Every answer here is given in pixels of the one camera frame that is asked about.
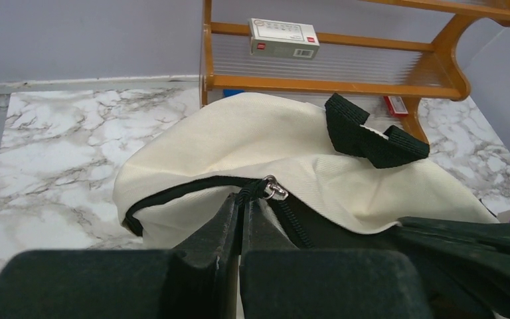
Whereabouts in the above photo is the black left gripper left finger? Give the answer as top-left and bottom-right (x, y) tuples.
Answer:
(0, 194), (240, 318)

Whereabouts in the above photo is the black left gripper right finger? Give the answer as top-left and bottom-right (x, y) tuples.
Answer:
(240, 201), (433, 318)

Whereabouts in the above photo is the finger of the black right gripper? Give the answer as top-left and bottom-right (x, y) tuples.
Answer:
(391, 217), (510, 318)

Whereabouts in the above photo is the beige canvas backpack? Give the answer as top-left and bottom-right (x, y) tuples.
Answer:
(113, 92), (496, 248)

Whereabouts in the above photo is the small red box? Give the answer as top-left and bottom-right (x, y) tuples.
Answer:
(383, 96), (409, 118)

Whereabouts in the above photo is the small blue object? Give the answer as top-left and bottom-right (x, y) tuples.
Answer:
(222, 89), (244, 98)

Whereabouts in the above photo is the orange wooden shelf rack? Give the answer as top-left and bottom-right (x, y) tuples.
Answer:
(200, 1), (510, 140)

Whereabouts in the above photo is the white and grey box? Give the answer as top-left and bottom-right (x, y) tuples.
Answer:
(248, 18), (320, 60)

